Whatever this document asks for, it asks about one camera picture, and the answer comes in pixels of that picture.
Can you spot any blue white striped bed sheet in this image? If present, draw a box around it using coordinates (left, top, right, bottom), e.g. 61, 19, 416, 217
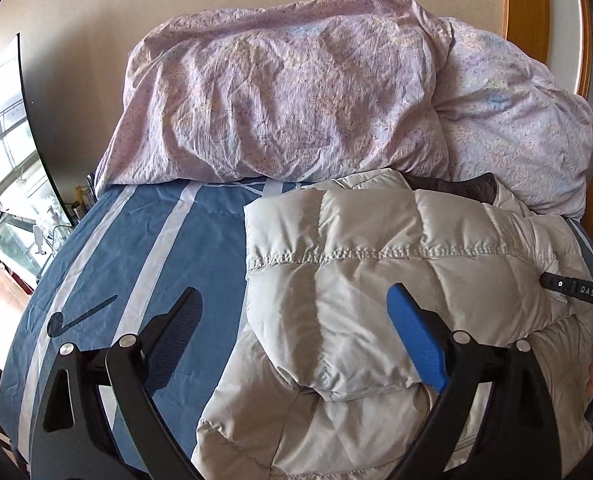
0, 177, 297, 480

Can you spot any beige puffer jacket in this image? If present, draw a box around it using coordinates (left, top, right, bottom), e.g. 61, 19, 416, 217
190, 167, 593, 480

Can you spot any pink floral duvet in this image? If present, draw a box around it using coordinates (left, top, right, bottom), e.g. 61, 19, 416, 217
95, 0, 593, 218

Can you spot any black flat screen television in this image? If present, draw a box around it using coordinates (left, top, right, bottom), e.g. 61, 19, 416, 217
0, 32, 74, 228

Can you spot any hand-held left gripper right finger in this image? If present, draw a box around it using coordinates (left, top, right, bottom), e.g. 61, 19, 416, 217
385, 282, 571, 480

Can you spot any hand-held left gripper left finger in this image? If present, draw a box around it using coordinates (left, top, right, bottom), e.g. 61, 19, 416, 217
30, 287, 203, 480

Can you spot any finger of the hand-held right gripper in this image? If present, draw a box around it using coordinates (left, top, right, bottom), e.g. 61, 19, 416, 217
541, 271, 593, 307

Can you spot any wooden headboard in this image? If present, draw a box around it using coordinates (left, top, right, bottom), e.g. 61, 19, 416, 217
501, 0, 593, 248

